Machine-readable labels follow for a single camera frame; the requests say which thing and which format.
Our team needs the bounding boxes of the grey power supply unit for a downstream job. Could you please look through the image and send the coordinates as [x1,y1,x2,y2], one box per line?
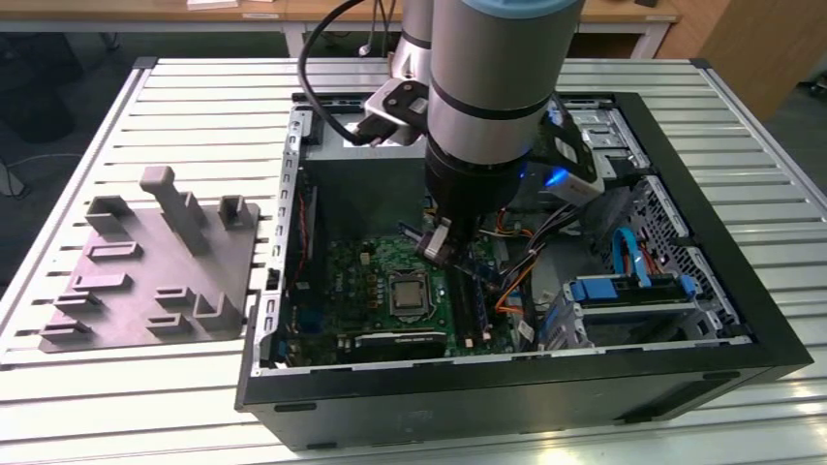
[303,111,433,238]

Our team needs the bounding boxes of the orange wires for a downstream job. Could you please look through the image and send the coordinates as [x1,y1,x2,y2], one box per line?
[494,256,538,316]

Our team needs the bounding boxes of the silver disk bay cage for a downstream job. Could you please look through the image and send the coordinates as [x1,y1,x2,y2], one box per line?
[535,290,713,350]

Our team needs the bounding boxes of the CPU socket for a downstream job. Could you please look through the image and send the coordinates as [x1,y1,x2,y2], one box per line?
[386,266,435,325]

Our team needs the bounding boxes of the black cable bundle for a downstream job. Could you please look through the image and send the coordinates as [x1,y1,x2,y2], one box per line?
[490,183,642,287]

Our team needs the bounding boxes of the black RAM slot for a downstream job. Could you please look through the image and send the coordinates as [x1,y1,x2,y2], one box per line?
[451,278,477,345]

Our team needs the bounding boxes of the black office chair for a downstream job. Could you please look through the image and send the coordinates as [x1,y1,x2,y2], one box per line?
[0,31,86,144]

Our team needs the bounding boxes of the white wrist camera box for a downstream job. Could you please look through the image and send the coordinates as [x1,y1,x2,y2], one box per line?
[546,169,607,205]
[360,78,433,146]

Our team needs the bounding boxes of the silver drive bay cage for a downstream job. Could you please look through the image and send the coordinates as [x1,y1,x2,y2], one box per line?
[555,104,651,209]

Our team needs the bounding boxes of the wooden desk white frame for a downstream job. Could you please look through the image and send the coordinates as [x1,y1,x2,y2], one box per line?
[0,0,683,59]

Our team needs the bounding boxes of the black open PC case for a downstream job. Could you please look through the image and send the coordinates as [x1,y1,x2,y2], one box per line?
[232,90,814,452]

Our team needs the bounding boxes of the brown wooden cabinet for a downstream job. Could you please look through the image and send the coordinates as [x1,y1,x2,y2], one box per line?
[701,0,827,122]

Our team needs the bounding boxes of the grey plastic parts rack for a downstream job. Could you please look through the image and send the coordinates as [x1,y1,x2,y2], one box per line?
[36,167,264,355]

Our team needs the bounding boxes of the grey wrist camera block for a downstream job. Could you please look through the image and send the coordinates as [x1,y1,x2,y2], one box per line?
[415,217,455,266]

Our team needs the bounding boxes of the black camera cable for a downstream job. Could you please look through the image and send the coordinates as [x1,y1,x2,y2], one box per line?
[296,0,390,146]

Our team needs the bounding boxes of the silver CPU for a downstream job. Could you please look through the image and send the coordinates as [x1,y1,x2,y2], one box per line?
[391,280,429,311]

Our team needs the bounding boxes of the blue flat data wire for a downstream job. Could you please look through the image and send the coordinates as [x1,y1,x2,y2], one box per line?
[610,226,654,290]

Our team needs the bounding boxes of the green motherboard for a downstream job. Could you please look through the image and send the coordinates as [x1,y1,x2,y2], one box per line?
[283,232,518,367]

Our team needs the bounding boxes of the hard disk in blue carrier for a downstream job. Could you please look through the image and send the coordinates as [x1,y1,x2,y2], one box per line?
[567,274,697,304]

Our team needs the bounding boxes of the black graphics card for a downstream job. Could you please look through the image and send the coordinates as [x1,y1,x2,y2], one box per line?
[351,331,447,362]

